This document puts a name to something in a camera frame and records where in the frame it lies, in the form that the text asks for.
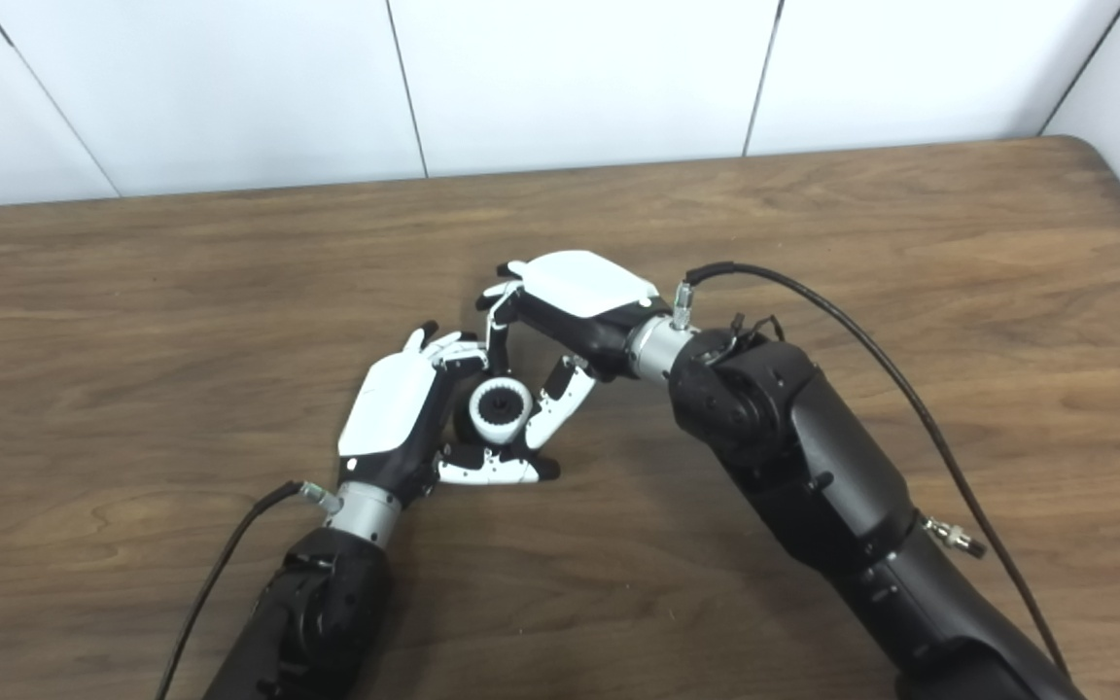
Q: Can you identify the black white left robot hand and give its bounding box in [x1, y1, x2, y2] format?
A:
[336, 321, 561, 508]

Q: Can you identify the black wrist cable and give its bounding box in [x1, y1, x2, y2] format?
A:
[157, 480, 342, 700]
[672, 262, 1072, 682]

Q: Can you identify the white plastic ring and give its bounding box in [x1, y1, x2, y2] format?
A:
[469, 379, 533, 446]

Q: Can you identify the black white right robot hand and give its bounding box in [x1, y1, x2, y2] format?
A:
[477, 250, 670, 450]

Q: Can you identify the round black plastic part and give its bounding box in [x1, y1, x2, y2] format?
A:
[451, 377, 534, 448]

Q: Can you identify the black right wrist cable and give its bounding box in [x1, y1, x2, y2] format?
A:
[672, 262, 1072, 682]

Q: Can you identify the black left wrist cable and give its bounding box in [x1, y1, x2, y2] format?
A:
[157, 480, 342, 700]

